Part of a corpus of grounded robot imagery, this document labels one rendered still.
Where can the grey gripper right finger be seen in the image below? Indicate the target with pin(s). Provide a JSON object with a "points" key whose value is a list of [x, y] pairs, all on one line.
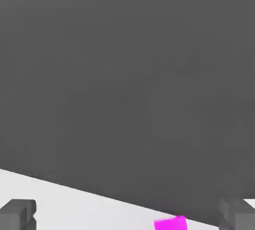
{"points": [[237, 216]]}

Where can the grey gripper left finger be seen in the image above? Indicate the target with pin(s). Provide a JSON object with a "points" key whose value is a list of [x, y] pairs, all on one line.
{"points": [[17, 215]]}

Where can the small magenta cube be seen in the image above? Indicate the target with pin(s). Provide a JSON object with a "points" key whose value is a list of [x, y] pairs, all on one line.
{"points": [[171, 224]]}

